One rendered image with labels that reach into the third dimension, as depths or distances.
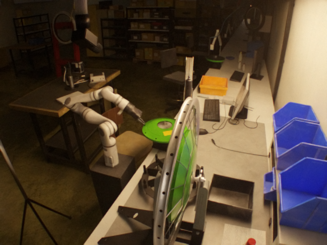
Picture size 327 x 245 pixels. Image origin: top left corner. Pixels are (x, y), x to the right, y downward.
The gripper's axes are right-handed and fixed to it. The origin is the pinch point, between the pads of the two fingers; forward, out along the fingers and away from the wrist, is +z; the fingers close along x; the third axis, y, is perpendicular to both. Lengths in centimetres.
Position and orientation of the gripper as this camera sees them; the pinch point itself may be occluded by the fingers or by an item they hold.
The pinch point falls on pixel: (145, 123)
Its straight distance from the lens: 156.5
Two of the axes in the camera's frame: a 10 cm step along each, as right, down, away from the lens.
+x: 2.3, -4.9, 8.4
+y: 5.6, -6.4, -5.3
